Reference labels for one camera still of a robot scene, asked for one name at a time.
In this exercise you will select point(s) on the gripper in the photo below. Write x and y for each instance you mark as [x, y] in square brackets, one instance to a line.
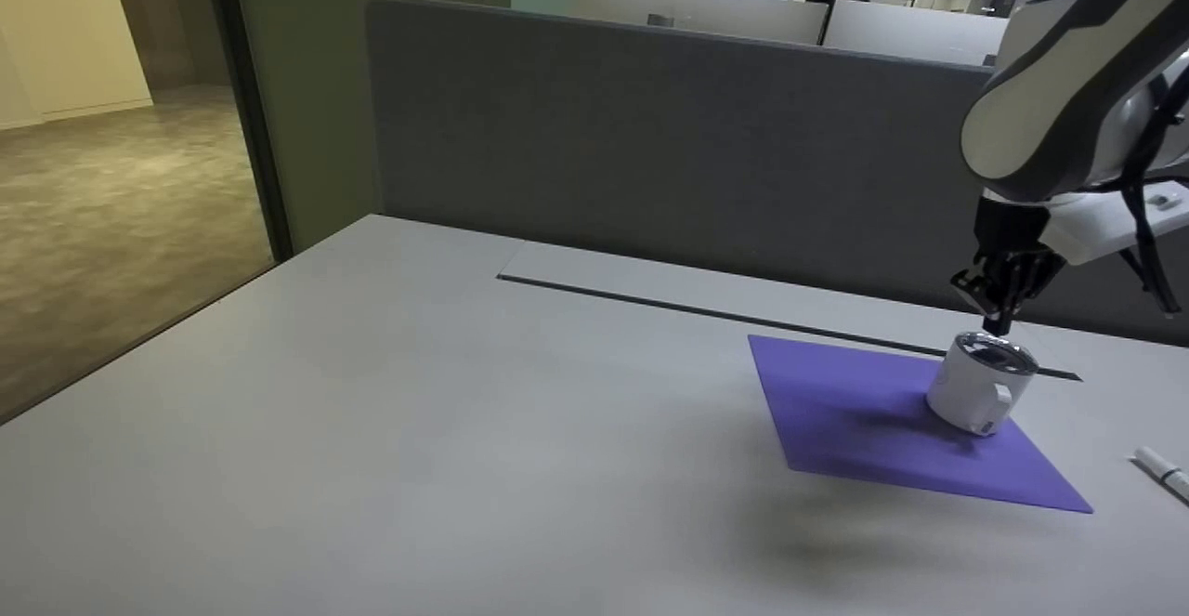
[1008, 226]

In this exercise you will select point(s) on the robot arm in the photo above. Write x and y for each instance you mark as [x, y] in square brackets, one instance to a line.
[1040, 105]

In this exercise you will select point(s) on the thermocup lid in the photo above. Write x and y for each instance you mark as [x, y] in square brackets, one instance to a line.
[992, 356]

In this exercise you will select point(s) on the white thermocup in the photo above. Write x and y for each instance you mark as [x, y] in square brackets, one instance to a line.
[975, 393]

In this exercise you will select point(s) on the purple mat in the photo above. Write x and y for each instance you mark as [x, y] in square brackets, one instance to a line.
[864, 421]

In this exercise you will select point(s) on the white marker pen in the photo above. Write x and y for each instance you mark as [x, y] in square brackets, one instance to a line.
[1163, 472]

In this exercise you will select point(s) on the row of white partitions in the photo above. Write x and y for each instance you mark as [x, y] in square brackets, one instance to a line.
[743, 17]

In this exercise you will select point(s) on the grey desk partition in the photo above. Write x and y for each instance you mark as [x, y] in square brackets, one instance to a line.
[650, 142]

